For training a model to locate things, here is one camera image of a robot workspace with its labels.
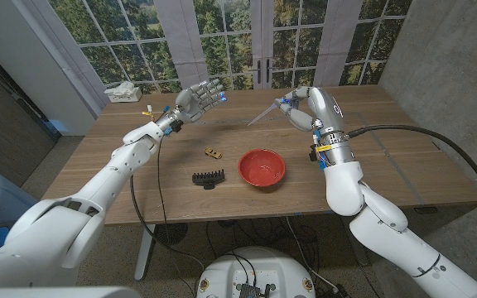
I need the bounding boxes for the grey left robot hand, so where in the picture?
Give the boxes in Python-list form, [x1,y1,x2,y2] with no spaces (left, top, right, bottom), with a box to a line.
[154,78,228,134]

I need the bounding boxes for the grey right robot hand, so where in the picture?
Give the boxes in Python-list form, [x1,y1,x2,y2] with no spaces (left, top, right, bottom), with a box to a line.
[274,85,347,137]

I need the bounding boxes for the clear plastic pipette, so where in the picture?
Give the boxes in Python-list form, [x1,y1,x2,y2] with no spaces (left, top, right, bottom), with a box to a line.
[246,102,283,127]

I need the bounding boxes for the red bowl plate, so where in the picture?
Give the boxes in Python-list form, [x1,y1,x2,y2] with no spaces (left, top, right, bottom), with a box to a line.
[238,148,287,188]

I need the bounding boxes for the printed window backdrop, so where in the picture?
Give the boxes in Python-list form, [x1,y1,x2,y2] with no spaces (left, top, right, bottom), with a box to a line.
[26,0,413,95]

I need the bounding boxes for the white tissue box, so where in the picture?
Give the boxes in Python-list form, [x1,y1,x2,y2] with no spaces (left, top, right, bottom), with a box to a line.
[104,80,143,103]

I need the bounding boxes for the round black fan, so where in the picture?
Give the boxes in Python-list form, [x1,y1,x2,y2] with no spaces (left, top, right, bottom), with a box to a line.
[154,223,189,247]

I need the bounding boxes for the white table leg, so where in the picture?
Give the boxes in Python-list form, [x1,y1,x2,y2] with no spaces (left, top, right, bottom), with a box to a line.
[133,224,157,281]

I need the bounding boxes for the white robot torso base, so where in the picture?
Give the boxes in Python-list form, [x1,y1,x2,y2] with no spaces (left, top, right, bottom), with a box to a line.
[196,247,316,298]

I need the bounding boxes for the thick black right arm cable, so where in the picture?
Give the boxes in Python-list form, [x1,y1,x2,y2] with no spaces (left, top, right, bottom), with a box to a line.
[347,124,477,208]

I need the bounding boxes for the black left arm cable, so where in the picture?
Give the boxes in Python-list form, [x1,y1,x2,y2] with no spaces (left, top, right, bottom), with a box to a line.
[128,136,206,272]

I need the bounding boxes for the tangled black floor cables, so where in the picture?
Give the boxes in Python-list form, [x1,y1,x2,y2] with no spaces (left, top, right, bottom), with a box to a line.
[205,218,320,270]

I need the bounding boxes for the white floor cable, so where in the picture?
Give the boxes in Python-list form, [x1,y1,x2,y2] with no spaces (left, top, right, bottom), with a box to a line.
[286,217,339,291]

